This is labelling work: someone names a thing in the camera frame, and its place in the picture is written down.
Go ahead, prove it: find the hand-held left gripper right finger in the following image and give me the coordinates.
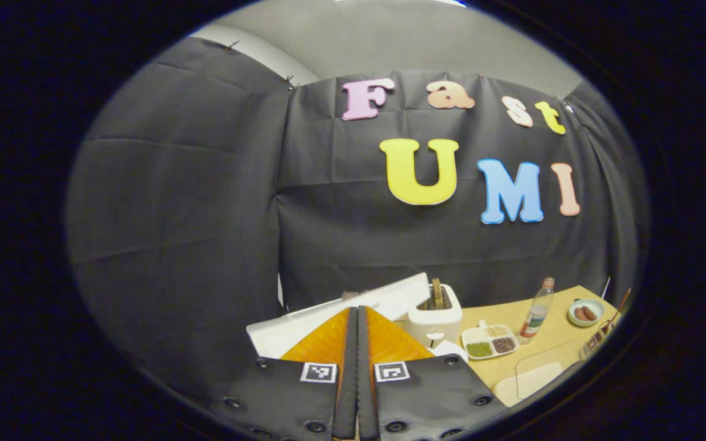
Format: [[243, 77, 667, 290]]
[[358, 305, 508, 441]]

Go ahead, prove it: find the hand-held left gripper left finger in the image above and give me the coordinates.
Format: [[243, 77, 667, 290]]
[[212, 305, 359, 441]]

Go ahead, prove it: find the white rice cooker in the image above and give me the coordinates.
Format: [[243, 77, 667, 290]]
[[246, 273, 469, 363]]

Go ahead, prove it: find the metal wire chopstick holder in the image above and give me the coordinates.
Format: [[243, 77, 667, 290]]
[[580, 322, 621, 362]]

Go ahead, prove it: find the brown wooden spoon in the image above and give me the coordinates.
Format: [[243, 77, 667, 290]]
[[601, 288, 632, 336]]

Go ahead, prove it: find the white toaster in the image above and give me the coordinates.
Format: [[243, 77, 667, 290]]
[[393, 283, 463, 350]]

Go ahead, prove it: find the white divided dish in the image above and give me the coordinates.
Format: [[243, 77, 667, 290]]
[[461, 320, 520, 361]]

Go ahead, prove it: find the clear plastic container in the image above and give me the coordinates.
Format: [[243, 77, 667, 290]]
[[491, 340, 583, 408]]

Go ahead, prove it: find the clear plastic water bottle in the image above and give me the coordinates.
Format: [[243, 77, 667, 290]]
[[517, 277, 556, 345]]

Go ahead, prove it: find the pale green plate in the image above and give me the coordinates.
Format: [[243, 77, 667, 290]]
[[567, 298, 605, 327]]

